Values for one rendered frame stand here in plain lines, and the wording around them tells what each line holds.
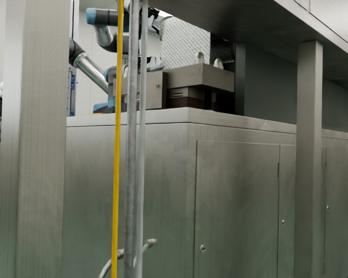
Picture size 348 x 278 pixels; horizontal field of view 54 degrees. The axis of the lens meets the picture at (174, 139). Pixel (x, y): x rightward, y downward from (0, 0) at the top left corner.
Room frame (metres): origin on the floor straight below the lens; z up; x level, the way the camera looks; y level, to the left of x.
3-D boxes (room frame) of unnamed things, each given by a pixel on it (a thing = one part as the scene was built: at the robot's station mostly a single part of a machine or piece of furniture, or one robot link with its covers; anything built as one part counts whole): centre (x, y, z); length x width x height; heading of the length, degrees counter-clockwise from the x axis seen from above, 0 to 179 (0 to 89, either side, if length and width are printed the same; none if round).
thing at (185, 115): (2.04, -0.65, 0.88); 2.52 x 0.66 x 0.04; 137
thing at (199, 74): (1.13, 0.02, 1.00); 0.40 x 0.16 x 0.06; 47
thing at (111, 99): (1.53, 0.26, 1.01); 0.11 x 0.08 x 0.11; 168
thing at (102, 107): (2.05, 0.42, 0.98); 0.13 x 0.12 x 0.14; 96
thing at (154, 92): (1.06, 0.07, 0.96); 0.10 x 0.03 x 0.11; 47
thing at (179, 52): (1.25, -0.03, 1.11); 0.23 x 0.01 x 0.18; 47
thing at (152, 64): (1.32, 0.09, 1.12); 0.09 x 0.03 x 0.06; 38
